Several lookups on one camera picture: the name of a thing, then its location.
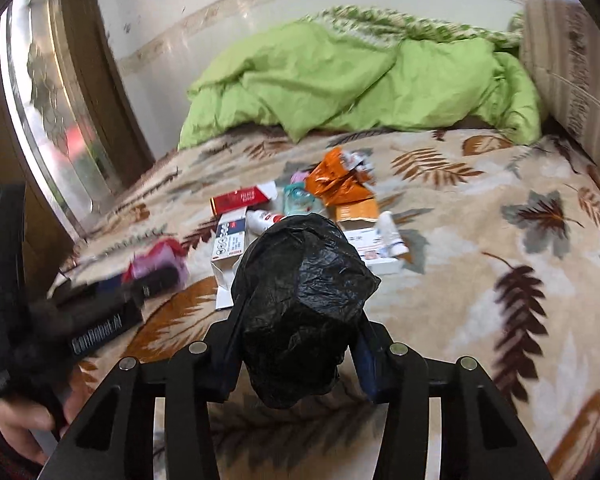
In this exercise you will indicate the orange cardboard box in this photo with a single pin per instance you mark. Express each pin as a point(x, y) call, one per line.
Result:
point(357, 209)

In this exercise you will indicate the blue white medicine box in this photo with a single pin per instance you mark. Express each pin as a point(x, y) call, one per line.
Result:
point(227, 240)

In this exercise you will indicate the beige leaf print blanket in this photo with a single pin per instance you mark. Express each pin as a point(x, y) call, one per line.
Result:
point(480, 260)

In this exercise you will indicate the teal plastic packet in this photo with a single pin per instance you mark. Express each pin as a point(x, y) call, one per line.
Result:
point(300, 202)

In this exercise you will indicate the green quilt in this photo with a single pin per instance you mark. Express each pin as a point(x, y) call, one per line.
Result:
point(305, 75)

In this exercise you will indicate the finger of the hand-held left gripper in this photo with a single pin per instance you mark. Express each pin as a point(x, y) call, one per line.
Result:
point(152, 280)

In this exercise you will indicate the white spray bottle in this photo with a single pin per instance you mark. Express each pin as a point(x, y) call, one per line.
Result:
point(387, 230)

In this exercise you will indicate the black plastic trash bag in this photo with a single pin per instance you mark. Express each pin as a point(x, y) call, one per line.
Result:
point(300, 310)

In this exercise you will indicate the small white plastic bottle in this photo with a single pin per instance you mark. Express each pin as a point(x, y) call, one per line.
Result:
point(260, 220)

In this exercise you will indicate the orange foil wrapper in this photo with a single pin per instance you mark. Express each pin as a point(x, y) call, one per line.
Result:
point(330, 180)

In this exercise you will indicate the striped floral pillow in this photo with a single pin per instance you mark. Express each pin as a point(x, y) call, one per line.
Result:
point(565, 70)

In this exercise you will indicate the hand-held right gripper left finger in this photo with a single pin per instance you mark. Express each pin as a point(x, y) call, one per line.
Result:
point(220, 360)

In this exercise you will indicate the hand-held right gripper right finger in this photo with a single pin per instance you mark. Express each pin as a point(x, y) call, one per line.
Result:
point(367, 370)

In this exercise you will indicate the person's left hand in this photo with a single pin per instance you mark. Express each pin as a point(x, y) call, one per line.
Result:
point(20, 425)

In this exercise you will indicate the pink red packet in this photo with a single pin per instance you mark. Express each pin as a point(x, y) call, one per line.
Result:
point(155, 257)

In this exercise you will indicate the red cigarette box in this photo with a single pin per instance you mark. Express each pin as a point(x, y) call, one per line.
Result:
point(240, 200)

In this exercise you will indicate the flat white cardboard box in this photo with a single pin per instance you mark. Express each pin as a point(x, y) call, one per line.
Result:
point(365, 241)

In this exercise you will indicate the small pink wrapper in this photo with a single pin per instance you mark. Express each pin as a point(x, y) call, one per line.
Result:
point(300, 177)

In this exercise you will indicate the wooden door with glass pane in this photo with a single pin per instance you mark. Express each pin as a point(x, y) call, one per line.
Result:
point(45, 85)

